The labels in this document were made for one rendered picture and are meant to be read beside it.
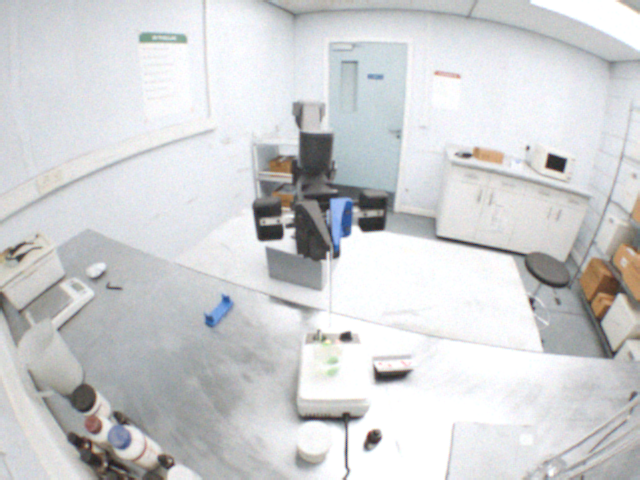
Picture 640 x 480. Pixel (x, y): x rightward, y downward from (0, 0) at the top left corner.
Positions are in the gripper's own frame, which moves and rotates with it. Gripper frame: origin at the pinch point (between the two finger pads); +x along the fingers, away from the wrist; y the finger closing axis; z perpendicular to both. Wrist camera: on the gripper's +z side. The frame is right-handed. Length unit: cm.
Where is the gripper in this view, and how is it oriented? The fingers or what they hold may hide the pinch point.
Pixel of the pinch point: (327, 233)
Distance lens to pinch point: 32.9
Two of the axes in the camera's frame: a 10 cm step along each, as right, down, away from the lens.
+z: 0.2, 8.5, 5.3
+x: 1.3, 5.2, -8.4
